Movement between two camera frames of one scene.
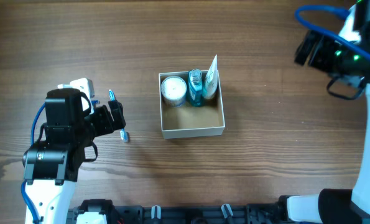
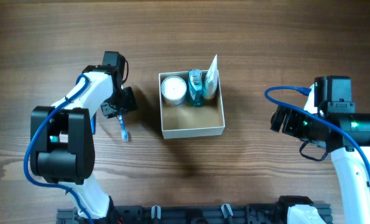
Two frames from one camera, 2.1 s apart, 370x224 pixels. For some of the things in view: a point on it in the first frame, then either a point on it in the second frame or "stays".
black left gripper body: x=111 y=117 -> x=114 y=108
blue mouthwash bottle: x=195 y=87 stays
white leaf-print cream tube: x=211 y=82 stays
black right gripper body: x=306 y=47 -> x=285 y=121
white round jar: x=173 y=88 stays
